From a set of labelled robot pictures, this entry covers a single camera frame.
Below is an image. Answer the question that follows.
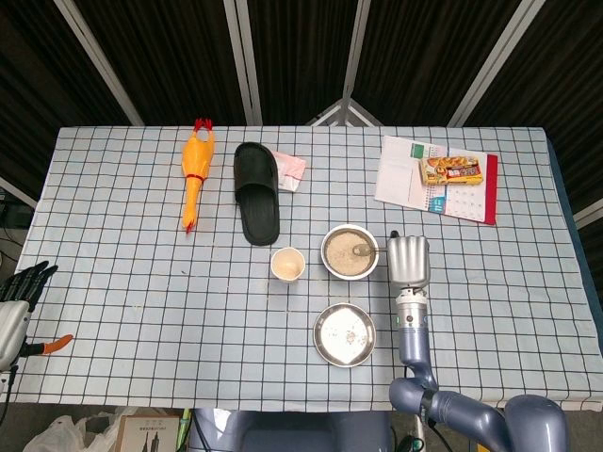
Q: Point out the white plastic bag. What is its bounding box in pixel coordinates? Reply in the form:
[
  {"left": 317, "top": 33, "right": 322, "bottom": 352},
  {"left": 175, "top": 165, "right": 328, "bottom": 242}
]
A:
[{"left": 23, "top": 412, "right": 126, "bottom": 452}]

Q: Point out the steel bowl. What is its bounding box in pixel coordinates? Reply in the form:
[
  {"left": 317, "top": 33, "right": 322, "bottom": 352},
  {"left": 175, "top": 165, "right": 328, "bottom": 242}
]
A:
[
  {"left": 313, "top": 302, "right": 378, "bottom": 367},
  {"left": 320, "top": 223, "right": 381, "bottom": 282}
]

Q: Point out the yellow curry box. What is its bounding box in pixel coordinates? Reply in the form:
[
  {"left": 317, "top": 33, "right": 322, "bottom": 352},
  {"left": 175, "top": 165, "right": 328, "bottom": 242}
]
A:
[{"left": 418, "top": 155, "right": 485, "bottom": 186}]

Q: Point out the uncooked white rice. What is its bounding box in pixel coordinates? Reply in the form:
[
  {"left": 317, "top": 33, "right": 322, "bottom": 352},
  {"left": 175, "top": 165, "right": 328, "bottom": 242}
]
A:
[{"left": 327, "top": 231, "right": 373, "bottom": 273}]

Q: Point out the pink white plastic packet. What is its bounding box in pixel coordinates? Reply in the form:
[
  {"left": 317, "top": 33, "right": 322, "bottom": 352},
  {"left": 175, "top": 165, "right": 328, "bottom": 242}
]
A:
[{"left": 272, "top": 151, "right": 307, "bottom": 193}]

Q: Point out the white paper cup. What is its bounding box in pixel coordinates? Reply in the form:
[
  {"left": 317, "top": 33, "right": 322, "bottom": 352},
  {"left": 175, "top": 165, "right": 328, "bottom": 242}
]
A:
[{"left": 269, "top": 247, "right": 307, "bottom": 286}]

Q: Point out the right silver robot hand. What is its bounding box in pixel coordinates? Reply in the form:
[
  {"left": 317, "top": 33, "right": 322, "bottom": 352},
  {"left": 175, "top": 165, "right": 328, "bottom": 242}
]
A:
[{"left": 386, "top": 230, "right": 432, "bottom": 289}]

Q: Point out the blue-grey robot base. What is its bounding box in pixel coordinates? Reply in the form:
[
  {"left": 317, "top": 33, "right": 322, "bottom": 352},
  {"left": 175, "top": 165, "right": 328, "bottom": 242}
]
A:
[{"left": 187, "top": 408, "right": 395, "bottom": 452}]

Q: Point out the white metal screen foot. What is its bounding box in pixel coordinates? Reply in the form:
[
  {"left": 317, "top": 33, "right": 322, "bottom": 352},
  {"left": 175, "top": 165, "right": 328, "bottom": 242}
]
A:
[{"left": 305, "top": 96, "right": 383, "bottom": 127}]

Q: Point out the black equipment box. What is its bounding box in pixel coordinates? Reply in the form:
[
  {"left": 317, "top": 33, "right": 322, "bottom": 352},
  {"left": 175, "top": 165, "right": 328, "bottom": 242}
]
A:
[{"left": 0, "top": 187, "right": 35, "bottom": 233}]

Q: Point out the metal spoon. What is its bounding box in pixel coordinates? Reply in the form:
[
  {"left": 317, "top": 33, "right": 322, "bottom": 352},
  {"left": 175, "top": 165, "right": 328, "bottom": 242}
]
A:
[{"left": 351, "top": 242, "right": 390, "bottom": 258}]

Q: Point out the brown cardboard box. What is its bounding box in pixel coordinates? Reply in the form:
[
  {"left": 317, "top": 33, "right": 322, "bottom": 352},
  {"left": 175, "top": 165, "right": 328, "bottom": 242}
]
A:
[{"left": 114, "top": 414, "right": 183, "bottom": 452}]

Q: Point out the black folding screen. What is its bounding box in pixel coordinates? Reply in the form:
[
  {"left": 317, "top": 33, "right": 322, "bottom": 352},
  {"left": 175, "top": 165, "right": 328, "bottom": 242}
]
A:
[{"left": 0, "top": 0, "right": 603, "bottom": 236}]

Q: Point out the black rubber slipper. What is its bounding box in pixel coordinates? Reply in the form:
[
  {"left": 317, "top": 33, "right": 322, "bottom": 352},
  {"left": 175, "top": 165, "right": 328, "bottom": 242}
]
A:
[{"left": 233, "top": 141, "right": 282, "bottom": 246}]

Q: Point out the yellow rubber chicken toy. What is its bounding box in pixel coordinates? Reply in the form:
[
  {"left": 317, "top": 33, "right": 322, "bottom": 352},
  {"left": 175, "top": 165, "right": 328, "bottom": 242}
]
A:
[{"left": 181, "top": 118, "right": 218, "bottom": 235}]

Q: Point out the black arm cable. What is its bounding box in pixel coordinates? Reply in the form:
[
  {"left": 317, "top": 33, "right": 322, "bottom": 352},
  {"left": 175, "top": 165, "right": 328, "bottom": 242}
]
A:
[{"left": 0, "top": 369, "right": 13, "bottom": 425}]

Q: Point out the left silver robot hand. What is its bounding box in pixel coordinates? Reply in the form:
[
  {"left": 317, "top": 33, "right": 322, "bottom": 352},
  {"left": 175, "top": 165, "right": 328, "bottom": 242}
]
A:
[{"left": 0, "top": 260, "right": 74, "bottom": 373}]

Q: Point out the white red desk calendar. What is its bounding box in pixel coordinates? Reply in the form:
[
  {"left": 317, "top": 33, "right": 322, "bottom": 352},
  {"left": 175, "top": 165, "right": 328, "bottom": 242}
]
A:
[{"left": 374, "top": 135, "right": 499, "bottom": 226}]

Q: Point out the blue checked tablecloth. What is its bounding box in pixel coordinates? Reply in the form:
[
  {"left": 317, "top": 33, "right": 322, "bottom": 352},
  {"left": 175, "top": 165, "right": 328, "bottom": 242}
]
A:
[{"left": 0, "top": 124, "right": 603, "bottom": 415}]

